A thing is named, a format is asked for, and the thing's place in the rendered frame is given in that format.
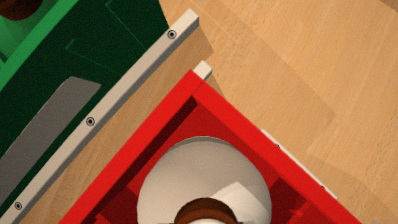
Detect green crate with dividers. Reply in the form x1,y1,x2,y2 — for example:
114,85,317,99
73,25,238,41
0,0,169,218

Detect red crate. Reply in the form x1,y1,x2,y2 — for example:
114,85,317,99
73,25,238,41
58,69,362,224

